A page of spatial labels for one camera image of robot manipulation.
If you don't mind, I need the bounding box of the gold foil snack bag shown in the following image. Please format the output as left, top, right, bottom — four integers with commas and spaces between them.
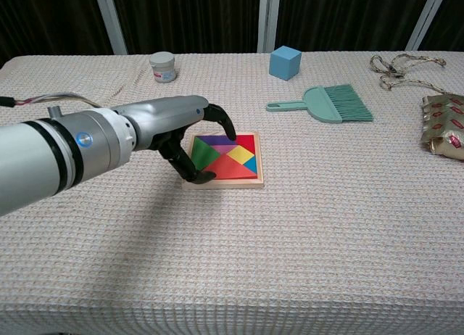
420, 94, 464, 160

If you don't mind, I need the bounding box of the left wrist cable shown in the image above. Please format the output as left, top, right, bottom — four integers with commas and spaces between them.
0, 91, 104, 109

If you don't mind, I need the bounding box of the yellow square puzzle piece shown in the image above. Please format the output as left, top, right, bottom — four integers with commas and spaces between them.
226, 145, 254, 168

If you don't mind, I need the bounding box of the purple parallelogram puzzle piece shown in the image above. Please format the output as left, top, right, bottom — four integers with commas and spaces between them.
195, 134, 239, 148

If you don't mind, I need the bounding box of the beige waffle tablecloth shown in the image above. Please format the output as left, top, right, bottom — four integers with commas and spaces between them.
0, 51, 464, 335

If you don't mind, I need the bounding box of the dark pleated curtain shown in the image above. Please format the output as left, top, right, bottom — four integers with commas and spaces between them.
108, 0, 262, 55
422, 0, 464, 52
0, 0, 114, 66
275, 0, 434, 53

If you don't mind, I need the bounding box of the white metal frame post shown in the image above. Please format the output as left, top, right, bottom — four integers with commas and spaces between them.
92, 0, 128, 56
256, 0, 282, 54
405, 0, 450, 52

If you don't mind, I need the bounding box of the green triangular puzzle piece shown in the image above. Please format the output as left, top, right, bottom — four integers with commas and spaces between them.
191, 136, 221, 175

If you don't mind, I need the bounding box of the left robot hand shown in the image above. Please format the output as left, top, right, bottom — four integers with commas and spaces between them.
110, 94, 239, 186

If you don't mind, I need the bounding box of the light blue foam cube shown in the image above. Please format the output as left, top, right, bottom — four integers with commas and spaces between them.
268, 45, 303, 82

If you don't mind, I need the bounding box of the red triangle puzzle piece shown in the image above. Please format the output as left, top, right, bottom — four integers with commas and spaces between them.
235, 134, 255, 154

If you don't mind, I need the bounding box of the pink triangle puzzle piece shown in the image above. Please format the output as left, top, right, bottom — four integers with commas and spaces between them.
213, 144, 240, 157

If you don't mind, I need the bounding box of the wooden tangram tray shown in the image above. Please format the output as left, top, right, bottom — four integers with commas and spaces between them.
181, 131, 265, 191

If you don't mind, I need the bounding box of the grey lidded jar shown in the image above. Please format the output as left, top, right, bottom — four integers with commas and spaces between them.
149, 51, 178, 83

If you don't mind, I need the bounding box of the teal hand brush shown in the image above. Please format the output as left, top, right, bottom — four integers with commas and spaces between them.
266, 83, 374, 125

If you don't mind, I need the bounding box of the blue triangle puzzle piece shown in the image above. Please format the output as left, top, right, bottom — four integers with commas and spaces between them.
241, 156, 258, 175

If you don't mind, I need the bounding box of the orange triangle puzzle piece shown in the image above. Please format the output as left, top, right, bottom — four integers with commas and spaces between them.
204, 156, 257, 181

